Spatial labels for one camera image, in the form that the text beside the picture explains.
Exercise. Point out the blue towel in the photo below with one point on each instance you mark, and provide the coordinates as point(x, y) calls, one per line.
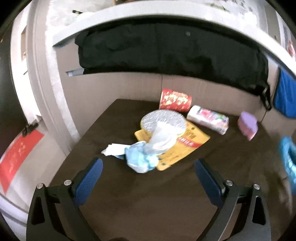
point(286, 97)

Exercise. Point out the light blue plastic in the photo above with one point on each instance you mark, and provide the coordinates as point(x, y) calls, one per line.
point(138, 160)

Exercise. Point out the colourful tissue pack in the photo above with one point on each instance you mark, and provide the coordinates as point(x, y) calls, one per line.
point(208, 119)

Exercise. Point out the yellow snack packet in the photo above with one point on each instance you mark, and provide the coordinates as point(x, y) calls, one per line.
point(189, 141)

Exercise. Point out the red printed can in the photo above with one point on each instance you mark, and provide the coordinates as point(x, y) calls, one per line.
point(175, 100)

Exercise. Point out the black binder clip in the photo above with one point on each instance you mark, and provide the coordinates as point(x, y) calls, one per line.
point(29, 129)

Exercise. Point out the round foil lid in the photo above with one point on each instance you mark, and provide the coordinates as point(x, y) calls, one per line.
point(161, 117)

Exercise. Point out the pink and purple sponge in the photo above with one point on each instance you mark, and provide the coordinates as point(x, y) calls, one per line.
point(247, 125)

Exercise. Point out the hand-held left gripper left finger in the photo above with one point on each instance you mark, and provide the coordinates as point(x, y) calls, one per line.
point(89, 178)

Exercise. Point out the black fabric bag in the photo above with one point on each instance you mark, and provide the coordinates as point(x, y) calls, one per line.
point(161, 51)

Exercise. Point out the red label plastic bottle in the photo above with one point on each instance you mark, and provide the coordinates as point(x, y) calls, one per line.
point(291, 49)

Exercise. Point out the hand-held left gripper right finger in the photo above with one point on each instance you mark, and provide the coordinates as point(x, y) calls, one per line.
point(208, 183)

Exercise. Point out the clear plastic bag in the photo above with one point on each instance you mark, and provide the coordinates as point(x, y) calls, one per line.
point(161, 139)

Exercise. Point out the white paper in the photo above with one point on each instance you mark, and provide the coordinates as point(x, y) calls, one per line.
point(113, 150)

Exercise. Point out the red paper sign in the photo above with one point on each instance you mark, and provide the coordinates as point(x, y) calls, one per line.
point(16, 157)

